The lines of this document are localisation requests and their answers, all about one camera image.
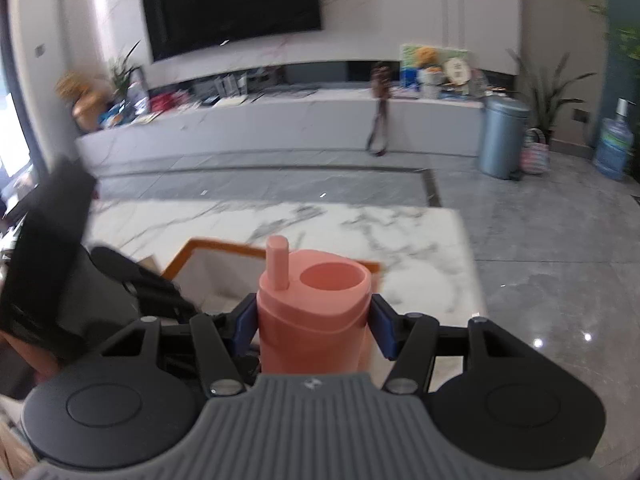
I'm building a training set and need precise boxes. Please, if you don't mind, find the pink cup with straw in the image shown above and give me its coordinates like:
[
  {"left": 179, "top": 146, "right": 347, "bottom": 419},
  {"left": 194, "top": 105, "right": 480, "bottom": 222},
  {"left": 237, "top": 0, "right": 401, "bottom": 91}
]
[{"left": 257, "top": 235, "right": 373, "bottom": 375}]

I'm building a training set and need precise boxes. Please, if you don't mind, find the forearm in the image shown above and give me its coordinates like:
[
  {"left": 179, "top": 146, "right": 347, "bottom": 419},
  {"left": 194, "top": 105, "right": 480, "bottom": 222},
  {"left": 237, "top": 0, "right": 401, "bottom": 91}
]
[{"left": 1, "top": 333, "right": 61, "bottom": 400}]

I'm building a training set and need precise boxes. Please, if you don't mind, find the orange cardboard box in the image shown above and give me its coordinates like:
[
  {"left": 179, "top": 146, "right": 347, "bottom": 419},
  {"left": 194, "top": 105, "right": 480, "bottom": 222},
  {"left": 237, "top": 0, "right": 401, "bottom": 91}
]
[{"left": 138, "top": 238, "right": 382, "bottom": 323}]

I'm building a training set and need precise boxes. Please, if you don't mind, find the gold vase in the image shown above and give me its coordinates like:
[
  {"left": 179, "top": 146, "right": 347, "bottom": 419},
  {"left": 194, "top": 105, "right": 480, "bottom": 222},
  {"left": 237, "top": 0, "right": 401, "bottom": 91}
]
[{"left": 72, "top": 90, "right": 108, "bottom": 133}]

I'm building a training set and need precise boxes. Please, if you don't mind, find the pink striped basket bag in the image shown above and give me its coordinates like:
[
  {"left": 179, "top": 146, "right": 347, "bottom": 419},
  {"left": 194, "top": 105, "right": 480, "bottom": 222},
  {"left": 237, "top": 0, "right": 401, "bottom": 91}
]
[{"left": 520, "top": 128, "right": 549, "bottom": 176}]

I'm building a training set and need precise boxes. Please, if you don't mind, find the green potted plant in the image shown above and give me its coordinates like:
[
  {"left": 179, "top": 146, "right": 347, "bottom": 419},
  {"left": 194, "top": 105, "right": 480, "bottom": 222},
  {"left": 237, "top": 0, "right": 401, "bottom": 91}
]
[{"left": 110, "top": 41, "right": 142, "bottom": 104}]

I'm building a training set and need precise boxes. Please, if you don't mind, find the grey blue trash bin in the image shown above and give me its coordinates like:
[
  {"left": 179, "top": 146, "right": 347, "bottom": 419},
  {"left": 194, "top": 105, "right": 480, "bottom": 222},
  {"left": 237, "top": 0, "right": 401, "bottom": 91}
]
[{"left": 478, "top": 96, "right": 530, "bottom": 180}]

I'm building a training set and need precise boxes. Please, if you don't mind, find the colourful picture board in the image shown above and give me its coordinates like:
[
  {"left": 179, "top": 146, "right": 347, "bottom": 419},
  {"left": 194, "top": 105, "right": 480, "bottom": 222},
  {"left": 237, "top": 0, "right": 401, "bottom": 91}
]
[{"left": 399, "top": 44, "right": 473, "bottom": 99}]

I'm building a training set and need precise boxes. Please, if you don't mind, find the water bottle jug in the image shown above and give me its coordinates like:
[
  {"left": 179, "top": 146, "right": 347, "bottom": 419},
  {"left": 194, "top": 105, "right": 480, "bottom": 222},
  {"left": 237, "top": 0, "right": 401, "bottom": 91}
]
[{"left": 593, "top": 98, "right": 634, "bottom": 181}]

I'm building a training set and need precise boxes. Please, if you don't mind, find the tall green plant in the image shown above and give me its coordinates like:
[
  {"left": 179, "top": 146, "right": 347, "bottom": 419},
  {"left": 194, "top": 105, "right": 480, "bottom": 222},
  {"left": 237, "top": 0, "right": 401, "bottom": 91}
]
[{"left": 506, "top": 49, "right": 597, "bottom": 145}]

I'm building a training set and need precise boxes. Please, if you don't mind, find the black television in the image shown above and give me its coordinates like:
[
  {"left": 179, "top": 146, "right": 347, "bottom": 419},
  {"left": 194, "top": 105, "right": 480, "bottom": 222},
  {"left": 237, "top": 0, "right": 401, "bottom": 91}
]
[{"left": 142, "top": 0, "right": 322, "bottom": 61}]

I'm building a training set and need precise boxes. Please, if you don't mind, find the brown hanging strap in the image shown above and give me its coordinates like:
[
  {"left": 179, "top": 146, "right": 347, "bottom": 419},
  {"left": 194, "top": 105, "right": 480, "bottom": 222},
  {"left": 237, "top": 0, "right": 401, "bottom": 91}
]
[{"left": 364, "top": 60, "right": 394, "bottom": 157}]

